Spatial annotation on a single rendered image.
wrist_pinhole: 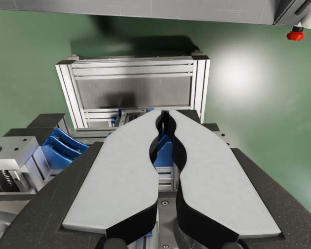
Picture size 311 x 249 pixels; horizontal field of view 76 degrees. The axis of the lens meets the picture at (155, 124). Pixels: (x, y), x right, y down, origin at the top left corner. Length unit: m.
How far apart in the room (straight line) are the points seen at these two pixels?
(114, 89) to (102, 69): 0.13
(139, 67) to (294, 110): 1.22
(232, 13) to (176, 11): 0.09
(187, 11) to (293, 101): 1.48
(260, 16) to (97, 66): 0.92
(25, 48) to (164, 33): 0.88
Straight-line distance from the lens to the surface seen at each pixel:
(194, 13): 0.38
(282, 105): 1.75
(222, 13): 0.39
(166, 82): 1.19
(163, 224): 0.55
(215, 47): 1.40
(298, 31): 0.61
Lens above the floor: 1.32
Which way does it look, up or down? 57 degrees down
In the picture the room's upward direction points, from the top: 179 degrees counter-clockwise
